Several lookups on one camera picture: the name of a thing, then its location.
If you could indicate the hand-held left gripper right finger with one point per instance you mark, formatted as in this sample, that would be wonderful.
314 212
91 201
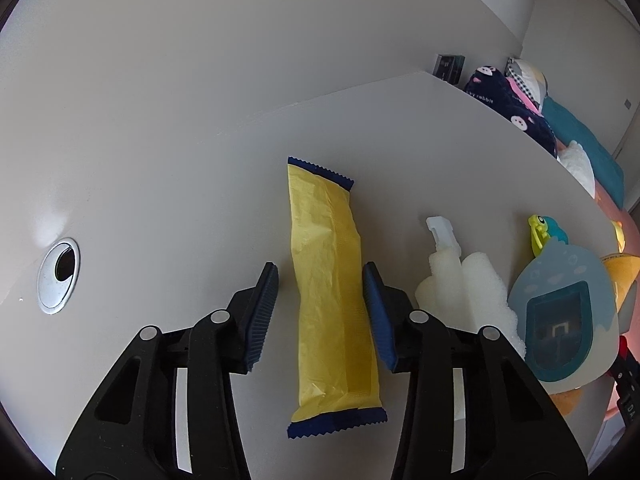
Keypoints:
377 310

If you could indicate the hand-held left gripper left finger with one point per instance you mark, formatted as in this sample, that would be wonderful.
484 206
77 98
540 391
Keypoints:
262 310

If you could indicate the yellow snack wrapper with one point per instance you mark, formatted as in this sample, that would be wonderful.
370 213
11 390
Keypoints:
330 285

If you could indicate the white foam piece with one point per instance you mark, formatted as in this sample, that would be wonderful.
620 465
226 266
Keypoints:
487 300
442 285

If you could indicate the white plastic clip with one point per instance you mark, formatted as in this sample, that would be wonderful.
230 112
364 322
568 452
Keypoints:
441 232

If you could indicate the yellow paper item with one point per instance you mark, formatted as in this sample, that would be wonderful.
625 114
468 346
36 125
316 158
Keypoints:
625 275

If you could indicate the blue penguin-shaped toy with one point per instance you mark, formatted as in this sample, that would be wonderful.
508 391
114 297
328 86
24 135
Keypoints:
560 280

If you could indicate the green and blue frog toy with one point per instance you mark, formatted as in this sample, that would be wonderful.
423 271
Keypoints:
547 232

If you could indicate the white plush toy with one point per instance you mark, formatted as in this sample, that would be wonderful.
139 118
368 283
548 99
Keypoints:
575 165

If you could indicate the teal bedding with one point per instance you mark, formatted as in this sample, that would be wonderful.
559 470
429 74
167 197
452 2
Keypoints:
585 150

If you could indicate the navy printed blanket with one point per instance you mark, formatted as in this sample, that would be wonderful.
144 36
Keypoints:
505 105

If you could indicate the pink blanket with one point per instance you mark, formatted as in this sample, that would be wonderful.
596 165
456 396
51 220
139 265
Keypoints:
522 92

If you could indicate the checkered pillow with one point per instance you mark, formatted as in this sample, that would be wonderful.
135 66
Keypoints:
527 75

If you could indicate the black wall switch panel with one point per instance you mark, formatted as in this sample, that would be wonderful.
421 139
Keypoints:
448 67

